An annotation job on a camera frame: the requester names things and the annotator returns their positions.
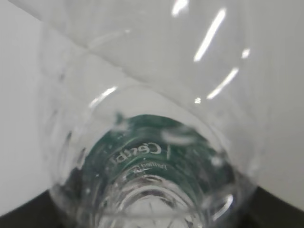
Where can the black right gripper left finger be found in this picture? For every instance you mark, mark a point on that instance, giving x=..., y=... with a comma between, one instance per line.
x=39, y=212

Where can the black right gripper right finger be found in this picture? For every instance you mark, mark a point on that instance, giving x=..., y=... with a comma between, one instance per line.
x=268, y=211

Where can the clear water bottle green label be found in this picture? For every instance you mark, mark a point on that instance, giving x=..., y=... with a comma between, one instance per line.
x=152, y=113

